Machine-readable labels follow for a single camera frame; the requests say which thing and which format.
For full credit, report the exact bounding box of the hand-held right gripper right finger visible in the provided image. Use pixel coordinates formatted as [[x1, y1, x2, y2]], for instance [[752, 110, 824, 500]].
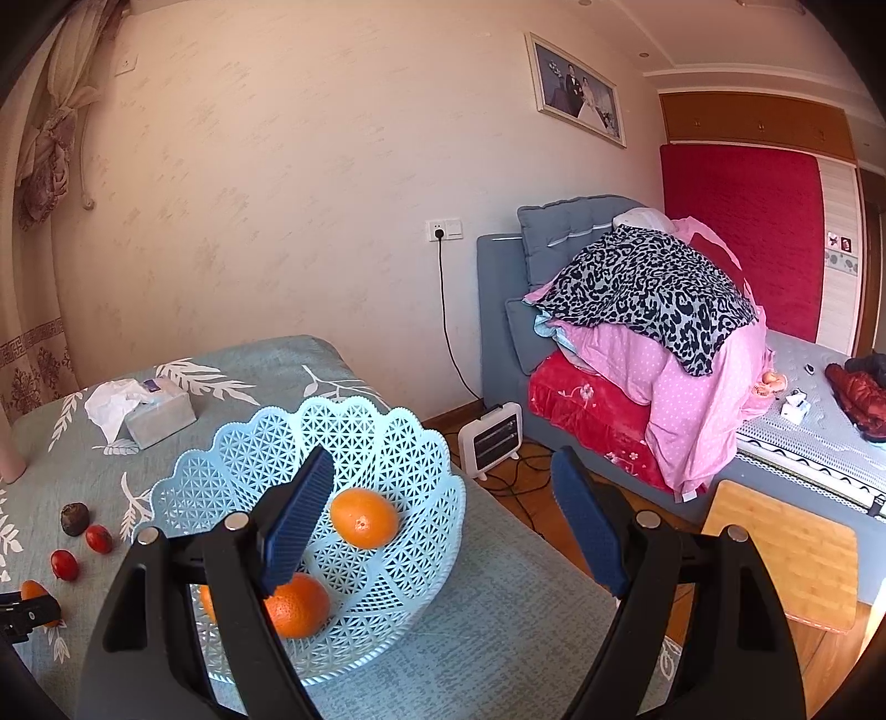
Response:
[[550, 446, 807, 720]]

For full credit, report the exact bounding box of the quilted mattress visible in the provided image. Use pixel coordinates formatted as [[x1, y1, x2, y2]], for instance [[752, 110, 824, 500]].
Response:
[[734, 328, 886, 517]]

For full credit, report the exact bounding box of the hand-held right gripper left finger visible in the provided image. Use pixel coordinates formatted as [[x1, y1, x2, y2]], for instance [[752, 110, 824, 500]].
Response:
[[75, 445, 337, 720]]

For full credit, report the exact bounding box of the leaf print tablecloth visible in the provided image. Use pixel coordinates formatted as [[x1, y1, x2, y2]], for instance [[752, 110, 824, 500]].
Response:
[[0, 336, 683, 720]]

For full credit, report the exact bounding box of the black power cable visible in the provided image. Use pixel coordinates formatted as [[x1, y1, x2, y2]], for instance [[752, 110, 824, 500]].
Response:
[[435, 239, 486, 403]]

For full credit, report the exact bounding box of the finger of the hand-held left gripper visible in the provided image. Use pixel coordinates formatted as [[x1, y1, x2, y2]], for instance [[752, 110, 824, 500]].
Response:
[[0, 590, 62, 645]]

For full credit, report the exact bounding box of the light blue plastic basket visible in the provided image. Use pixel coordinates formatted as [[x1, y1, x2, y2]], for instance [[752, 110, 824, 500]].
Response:
[[131, 396, 467, 688]]

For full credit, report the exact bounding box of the grey cushion with white stripe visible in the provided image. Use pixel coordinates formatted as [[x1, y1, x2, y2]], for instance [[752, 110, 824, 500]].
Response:
[[518, 194, 648, 292]]

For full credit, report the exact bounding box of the pink blanket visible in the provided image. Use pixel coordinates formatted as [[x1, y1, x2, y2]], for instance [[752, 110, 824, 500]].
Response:
[[522, 214, 776, 503]]

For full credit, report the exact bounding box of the red jacket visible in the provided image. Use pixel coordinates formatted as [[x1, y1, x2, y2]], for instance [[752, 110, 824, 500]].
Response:
[[823, 353, 886, 444]]

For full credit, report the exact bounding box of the pink thermos bottle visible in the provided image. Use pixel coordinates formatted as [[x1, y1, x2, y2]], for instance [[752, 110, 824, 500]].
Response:
[[0, 408, 30, 486]]

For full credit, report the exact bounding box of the patterned beige curtain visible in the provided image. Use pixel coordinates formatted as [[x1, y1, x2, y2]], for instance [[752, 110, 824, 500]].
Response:
[[0, 0, 126, 423]]

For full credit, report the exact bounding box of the wooden wardrobe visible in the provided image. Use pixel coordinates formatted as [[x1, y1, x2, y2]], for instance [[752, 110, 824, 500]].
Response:
[[642, 65, 886, 361]]

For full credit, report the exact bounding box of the white electric heater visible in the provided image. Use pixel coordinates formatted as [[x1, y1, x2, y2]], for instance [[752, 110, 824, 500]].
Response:
[[458, 402, 525, 480]]

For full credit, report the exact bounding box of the grey bed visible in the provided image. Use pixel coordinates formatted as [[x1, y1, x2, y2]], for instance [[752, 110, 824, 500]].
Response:
[[476, 234, 886, 555]]

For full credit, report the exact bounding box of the white pillow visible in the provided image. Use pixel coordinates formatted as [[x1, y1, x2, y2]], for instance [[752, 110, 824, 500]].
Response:
[[612, 206, 676, 236]]

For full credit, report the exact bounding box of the bamboo stool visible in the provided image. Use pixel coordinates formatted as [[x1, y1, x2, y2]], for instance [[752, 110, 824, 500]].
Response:
[[700, 480, 861, 634]]

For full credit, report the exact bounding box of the red padded panel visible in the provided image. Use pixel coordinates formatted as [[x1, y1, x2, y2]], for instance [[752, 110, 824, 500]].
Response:
[[659, 142, 828, 343]]

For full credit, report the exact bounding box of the red floral blanket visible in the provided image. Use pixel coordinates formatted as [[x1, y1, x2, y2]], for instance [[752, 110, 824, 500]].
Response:
[[528, 349, 693, 496]]

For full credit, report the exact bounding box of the small grey cushion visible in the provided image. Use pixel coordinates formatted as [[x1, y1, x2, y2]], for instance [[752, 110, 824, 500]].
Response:
[[505, 299, 548, 378]]

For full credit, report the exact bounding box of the framed wall photo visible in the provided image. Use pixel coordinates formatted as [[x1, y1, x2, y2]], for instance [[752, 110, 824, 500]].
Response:
[[524, 31, 627, 150]]

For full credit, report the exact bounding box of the leopard print blanket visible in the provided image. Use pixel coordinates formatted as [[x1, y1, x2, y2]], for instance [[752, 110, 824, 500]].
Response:
[[533, 225, 759, 378]]

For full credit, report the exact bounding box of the tissue box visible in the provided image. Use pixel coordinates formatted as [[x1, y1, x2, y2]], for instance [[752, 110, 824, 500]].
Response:
[[125, 378, 197, 451]]

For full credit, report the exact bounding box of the black floor cable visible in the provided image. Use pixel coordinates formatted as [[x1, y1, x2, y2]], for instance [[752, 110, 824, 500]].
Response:
[[477, 457, 555, 541]]

